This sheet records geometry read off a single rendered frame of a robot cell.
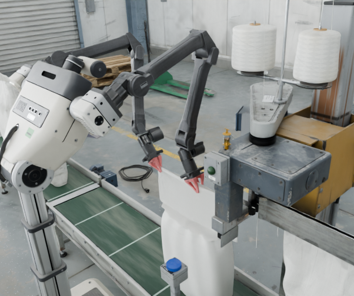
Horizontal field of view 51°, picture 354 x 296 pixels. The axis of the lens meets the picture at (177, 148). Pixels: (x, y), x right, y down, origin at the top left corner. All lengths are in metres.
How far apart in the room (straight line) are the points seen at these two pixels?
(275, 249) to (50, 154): 1.95
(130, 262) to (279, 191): 1.31
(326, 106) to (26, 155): 1.14
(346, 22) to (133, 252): 1.64
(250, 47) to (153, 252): 1.37
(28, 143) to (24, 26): 7.38
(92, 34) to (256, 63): 8.25
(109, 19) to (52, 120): 8.43
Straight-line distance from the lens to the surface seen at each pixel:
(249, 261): 2.82
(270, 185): 1.16
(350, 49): 1.50
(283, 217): 1.40
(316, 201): 1.47
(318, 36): 1.28
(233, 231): 1.44
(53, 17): 9.00
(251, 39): 1.41
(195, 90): 1.57
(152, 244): 2.36
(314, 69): 1.30
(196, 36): 1.52
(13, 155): 1.51
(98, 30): 9.61
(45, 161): 1.49
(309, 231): 1.36
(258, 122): 1.26
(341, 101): 1.54
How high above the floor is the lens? 1.87
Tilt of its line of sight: 25 degrees down
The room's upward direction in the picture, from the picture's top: 3 degrees counter-clockwise
